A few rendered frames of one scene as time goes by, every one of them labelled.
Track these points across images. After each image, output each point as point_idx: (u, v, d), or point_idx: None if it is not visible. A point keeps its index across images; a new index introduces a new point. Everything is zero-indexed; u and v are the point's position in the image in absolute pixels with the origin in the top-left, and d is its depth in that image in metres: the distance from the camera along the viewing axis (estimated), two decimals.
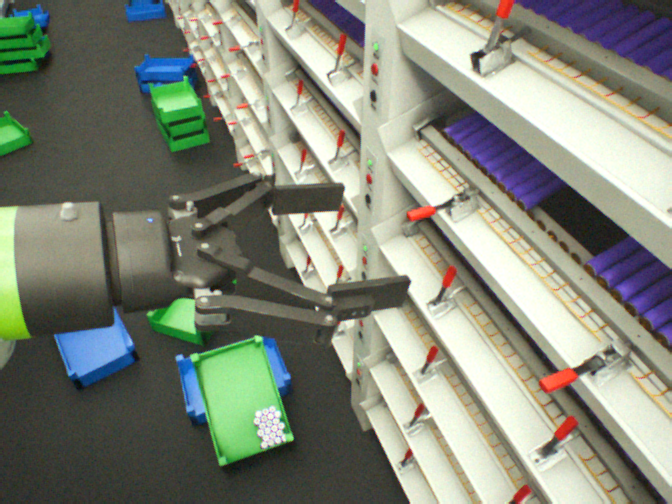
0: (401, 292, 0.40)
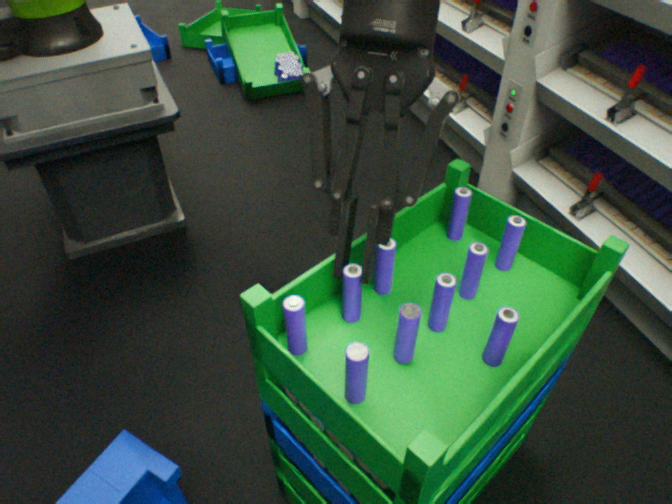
0: (373, 272, 0.46)
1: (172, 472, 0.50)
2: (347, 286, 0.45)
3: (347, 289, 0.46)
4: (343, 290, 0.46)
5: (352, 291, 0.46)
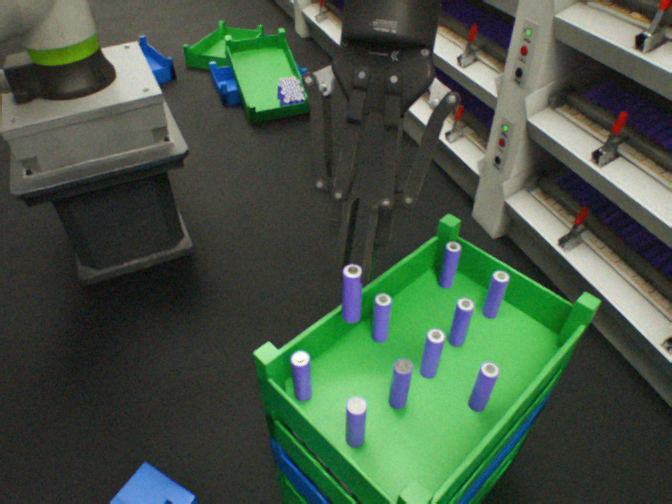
0: (372, 272, 0.46)
1: (190, 502, 0.56)
2: (347, 286, 0.45)
3: (347, 289, 0.46)
4: (343, 290, 0.46)
5: (352, 291, 0.46)
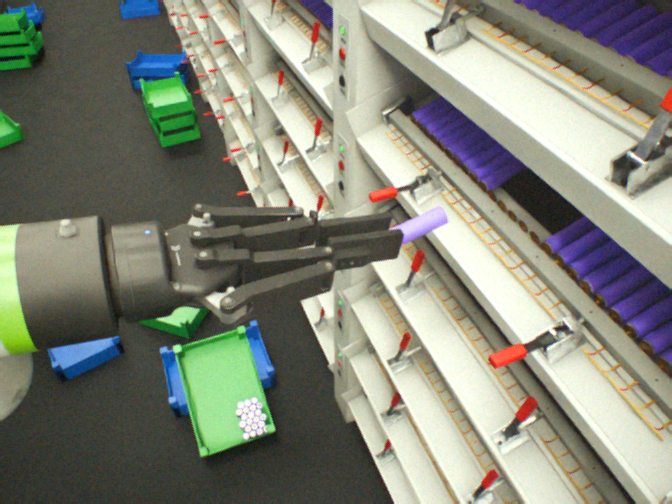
0: (395, 245, 0.45)
1: None
2: None
3: None
4: None
5: (402, 243, 0.47)
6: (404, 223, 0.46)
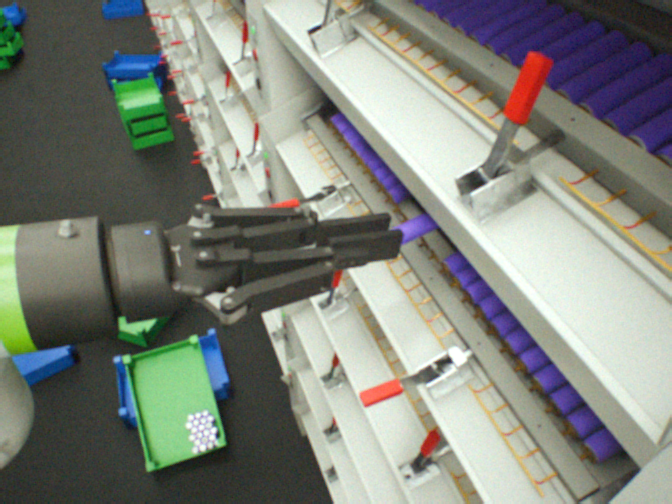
0: (395, 244, 0.45)
1: None
2: None
3: None
4: None
5: (402, 243, 0.47)
6: (404, 223, 0.46)
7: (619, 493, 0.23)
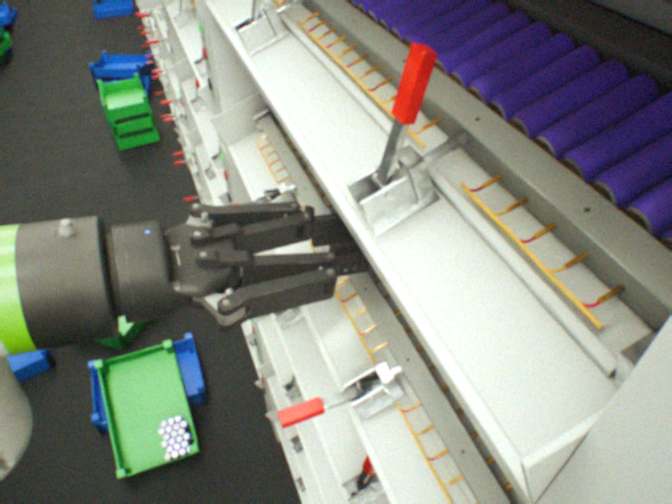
0: None
1: None
2: None
3: None
4: None
5: None
6: None
7: None
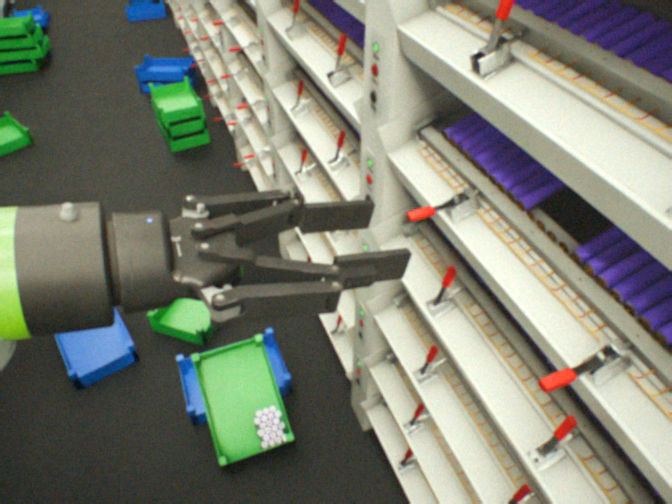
0: (402, 264, 0.43)
1: None
2: (590, 258, 0.56)
3: (593, 257, 0.56)
4: (594, 253, 0.56)
5: (595, 255, 0.55)
6: (590, 240, 0.56)
7: None
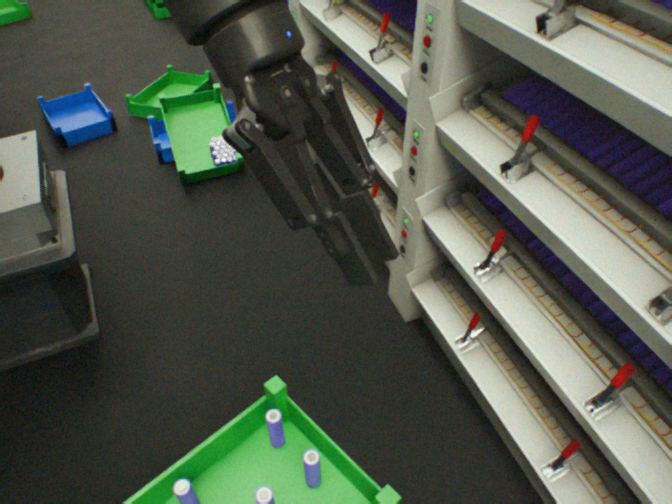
0: (361, 279, 0.44)
1: None
2: None
3: None
4: None
5: None
6: None
7: None
